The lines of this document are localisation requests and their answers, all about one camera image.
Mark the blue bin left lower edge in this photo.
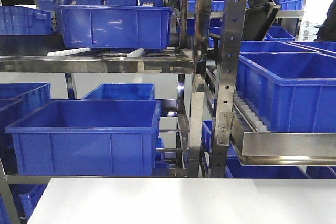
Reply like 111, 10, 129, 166
1, 83, 51, 157

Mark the large blue bin lower left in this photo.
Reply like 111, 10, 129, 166
6, 100, 161, 176

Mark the stainless steel shelf rack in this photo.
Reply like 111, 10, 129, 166
0, 0, 336, 224

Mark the large blue bin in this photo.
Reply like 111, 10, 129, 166
236, 52, 335, 133
6, 100, 161, 176

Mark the large blue bin right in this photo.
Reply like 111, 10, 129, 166
236, 52, 335, 133

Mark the blue bin far left upper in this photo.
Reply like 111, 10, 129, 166
1, 6, 52, 35

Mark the blue bin upper shelf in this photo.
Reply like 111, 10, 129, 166
58, 5, 172, 49

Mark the blue bin behind lower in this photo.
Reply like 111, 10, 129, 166
81, 83, 155, 100

